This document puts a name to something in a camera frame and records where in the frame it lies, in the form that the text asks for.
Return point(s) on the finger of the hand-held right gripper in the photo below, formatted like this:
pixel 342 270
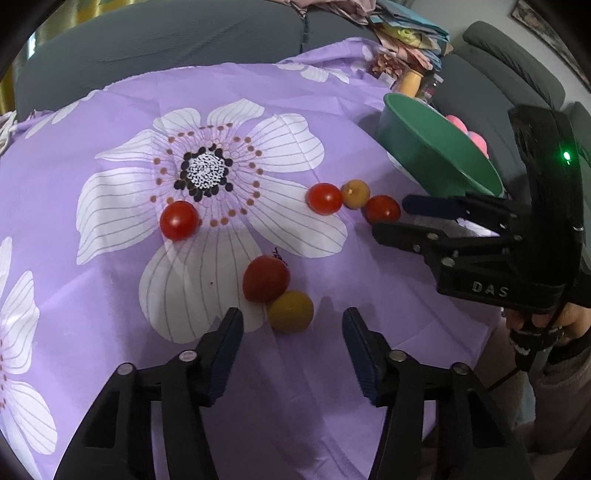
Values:
pixel 401 235
pixel 429 206

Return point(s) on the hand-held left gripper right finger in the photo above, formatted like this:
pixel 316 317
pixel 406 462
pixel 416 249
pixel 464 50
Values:
pixel 360 360

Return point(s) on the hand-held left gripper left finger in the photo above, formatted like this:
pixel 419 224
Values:
pixel 226 355

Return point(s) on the tan yellow plum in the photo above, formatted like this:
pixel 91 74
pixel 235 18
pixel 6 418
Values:
pixel 355 194
pixel 292 312

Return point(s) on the green plastic bowl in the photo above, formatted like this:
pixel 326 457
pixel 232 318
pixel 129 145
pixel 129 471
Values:
pixel 429 143

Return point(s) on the dark red tomato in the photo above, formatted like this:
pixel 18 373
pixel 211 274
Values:
pixel 265 278

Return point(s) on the person's right forearm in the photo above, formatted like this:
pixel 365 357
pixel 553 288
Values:
pixel 568 392

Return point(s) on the person's right hand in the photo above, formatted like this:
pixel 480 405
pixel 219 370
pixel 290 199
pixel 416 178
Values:
pixel 577 323

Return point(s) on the pink plush toy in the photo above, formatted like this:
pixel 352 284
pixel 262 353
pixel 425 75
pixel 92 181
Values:
pixel 475 138

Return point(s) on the clear plastic bottle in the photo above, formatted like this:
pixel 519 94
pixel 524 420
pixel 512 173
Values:
pixel 434 87

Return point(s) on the purple floral tablecloth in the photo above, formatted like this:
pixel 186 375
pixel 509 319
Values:
pixel 115 300

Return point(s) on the clear snack bag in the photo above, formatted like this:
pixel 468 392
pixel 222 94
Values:
pixel 388 64

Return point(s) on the folded colourful bedding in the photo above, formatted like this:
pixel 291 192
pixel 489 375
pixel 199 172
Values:
pixel 411 32

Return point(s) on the pink garment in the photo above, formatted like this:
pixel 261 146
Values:
pixel 332 7

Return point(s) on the grey sofa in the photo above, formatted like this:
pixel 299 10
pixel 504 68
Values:
pixel 184 37

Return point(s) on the gold patterned curtain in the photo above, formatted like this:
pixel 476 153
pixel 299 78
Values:
pixel 85 8

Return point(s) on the framed wall picture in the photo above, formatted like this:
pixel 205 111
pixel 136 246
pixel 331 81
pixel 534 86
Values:
pixel 540 23

